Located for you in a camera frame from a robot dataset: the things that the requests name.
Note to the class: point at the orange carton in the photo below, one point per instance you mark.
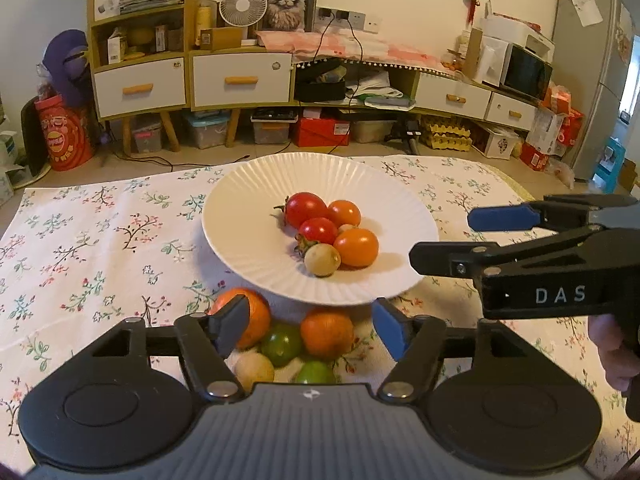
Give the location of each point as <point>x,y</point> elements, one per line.
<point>562,100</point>

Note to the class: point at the yellow wooden shelf cabinet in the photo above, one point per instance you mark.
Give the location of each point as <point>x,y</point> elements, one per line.
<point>92,35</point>

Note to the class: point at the yellow bottle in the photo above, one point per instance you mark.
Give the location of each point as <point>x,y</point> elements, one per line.
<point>205,25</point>

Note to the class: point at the white wall socket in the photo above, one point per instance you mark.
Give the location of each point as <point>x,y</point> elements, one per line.
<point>356,19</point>
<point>372,25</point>

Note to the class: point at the orange tangerine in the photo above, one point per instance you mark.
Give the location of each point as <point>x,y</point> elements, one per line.
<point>260,322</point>
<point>327,332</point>

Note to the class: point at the yellow round container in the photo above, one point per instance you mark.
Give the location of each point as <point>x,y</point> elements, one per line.
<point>140,40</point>

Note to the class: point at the white desk fan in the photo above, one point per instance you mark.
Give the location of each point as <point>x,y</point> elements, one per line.
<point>242,5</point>

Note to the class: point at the floral tablecloth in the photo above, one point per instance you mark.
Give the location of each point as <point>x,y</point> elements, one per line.
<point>100,240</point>

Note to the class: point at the purple plush toy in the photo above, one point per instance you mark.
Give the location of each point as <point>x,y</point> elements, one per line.
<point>65,55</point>

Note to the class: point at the white ribbed plate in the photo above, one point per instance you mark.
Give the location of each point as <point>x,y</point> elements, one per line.
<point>240,230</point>

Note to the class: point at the red carton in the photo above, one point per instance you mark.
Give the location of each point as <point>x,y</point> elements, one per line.
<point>534,157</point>

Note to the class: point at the person's right hand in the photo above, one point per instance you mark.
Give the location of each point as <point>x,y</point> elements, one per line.
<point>607,345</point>

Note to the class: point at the low wooden cabinet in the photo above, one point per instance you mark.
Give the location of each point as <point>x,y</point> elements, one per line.
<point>380,67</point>

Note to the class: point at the small storage box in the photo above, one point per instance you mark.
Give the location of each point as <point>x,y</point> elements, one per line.
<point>146,136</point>

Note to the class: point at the beige storage box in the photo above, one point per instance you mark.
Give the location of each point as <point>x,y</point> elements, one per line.
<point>372,131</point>

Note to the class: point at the yellow-green round fruit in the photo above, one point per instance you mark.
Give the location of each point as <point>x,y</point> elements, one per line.
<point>255,370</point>

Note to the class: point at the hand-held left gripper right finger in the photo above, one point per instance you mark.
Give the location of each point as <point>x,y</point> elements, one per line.
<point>387,327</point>

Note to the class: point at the yellow egg cartons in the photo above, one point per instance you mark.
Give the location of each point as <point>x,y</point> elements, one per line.
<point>445,135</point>

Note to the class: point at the small cardboard box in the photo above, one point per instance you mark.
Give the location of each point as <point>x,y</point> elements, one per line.
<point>225,39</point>

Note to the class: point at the red box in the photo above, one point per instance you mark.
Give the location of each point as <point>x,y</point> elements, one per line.
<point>320,132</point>

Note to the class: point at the orange tomato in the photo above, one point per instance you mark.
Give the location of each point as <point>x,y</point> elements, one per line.
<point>345,212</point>
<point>356,247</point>

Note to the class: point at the dark green tomato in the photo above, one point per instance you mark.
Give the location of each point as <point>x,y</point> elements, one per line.
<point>281,345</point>

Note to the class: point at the silver refrigerator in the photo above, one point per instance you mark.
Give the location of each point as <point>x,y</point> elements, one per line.
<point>585,85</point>

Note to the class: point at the clear storage box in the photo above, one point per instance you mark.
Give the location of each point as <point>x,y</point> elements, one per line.
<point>207,132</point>
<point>272,130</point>

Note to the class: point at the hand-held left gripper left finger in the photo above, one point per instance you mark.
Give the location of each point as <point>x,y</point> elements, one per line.
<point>232,325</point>

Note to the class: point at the small yellow fruit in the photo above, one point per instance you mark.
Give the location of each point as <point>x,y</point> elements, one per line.
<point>322,260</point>
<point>346,228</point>

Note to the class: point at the black microwave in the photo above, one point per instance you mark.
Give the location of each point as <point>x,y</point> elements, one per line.
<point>525,72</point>

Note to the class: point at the small white carton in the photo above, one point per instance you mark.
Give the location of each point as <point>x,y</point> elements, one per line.
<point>115,45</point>

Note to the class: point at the red tomato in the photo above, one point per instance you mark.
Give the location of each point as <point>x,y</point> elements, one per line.
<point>319,231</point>
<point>306,208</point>

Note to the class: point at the white appliance box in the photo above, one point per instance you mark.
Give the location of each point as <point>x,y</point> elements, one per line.
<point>520,30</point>

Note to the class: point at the white paper note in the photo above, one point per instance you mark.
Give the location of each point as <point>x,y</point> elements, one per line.
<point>587,7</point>

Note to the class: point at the white shipping carton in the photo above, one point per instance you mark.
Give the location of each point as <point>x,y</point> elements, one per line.
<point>545,127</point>

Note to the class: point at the white patterned box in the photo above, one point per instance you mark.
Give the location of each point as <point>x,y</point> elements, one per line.
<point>497,145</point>

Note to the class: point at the pink floral cloth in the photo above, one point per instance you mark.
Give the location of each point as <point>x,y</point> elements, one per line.
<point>390,55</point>

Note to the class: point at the white cardboard panel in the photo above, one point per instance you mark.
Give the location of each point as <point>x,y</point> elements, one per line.
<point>490,60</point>

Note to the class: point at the red printed bag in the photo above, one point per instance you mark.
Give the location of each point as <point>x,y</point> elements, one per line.
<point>62,135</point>

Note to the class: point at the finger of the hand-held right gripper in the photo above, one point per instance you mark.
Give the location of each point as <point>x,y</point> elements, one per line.
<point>500,217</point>
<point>440,259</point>

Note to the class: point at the black flat case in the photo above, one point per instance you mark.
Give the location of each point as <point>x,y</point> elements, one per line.
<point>31,135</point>

